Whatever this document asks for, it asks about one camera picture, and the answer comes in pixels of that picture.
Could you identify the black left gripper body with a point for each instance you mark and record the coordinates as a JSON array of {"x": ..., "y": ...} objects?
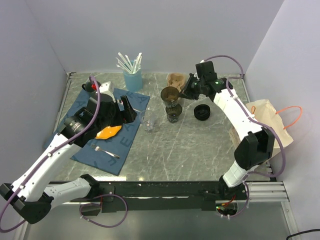
[{"x": 121, "y": 117}]

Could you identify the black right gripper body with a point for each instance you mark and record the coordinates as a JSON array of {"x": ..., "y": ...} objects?
[{"x": 193, "y": 89}]

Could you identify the dark translucent coffee cup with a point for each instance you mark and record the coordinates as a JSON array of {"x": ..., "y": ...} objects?
[{"x": 173, "y": 113}]

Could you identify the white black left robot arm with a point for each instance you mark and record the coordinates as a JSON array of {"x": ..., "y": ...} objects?
[{"x": 30, "y": 195}]

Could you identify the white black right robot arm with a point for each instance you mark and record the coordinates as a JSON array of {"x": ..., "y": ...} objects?
[{"x": 256, "y": 141}]

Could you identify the orange dotted scalloped plate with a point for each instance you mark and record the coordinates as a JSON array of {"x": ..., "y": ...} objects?
[{"x": 108, "y": 132}]

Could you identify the brown cardboard cup carrier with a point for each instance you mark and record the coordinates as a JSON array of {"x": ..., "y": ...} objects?
[{"x": 176, "y": 80}]

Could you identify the stacked black cup lids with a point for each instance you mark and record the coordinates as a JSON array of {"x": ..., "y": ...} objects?
[{"x": 202, "y": 112}]

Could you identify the clear plastic tumbler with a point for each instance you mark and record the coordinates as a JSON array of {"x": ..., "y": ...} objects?
[{"x": 147, "y": 119}]

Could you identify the silver fork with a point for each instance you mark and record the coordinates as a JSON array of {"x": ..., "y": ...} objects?
[{"x": 99, "y": 149}]

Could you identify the blue lettered placemat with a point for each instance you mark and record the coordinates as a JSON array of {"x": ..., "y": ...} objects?
[{"x": 119, "y": 144}]

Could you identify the blue straw holder cup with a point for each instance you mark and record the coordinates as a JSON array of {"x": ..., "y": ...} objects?
[{"x": 133, "y": 82}]

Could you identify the dark green mug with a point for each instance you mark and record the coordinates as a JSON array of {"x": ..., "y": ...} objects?
[{"x": 89, "y": 87}]

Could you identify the white wrapped straw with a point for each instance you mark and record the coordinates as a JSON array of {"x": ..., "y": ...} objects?
[
  {"x": 137, "y": 63},
  {"x": 126, "y": 63},
  {"x": 124, "y": 67}
]

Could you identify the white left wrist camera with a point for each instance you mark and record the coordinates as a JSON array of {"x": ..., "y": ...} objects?
[{"x": 107, "y": 88}]

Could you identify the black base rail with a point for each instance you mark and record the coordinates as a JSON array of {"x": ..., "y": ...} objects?
[{"x": 179, "y": 195}]

